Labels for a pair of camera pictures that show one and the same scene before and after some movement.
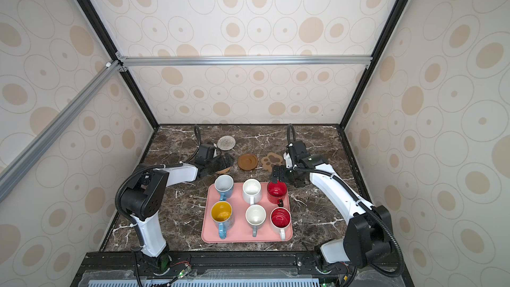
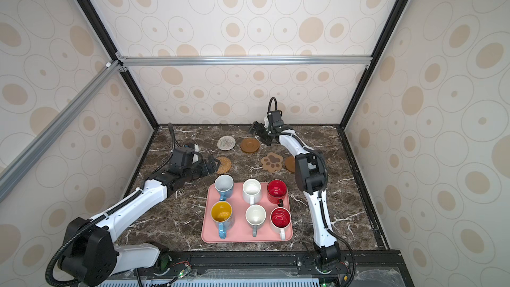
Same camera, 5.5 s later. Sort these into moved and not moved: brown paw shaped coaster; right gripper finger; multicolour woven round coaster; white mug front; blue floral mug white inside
Moved: right gripper finger
Not moved: multicolour woven round coaster; blue floral mug white inside; white mug front; brown paw shaped coaster
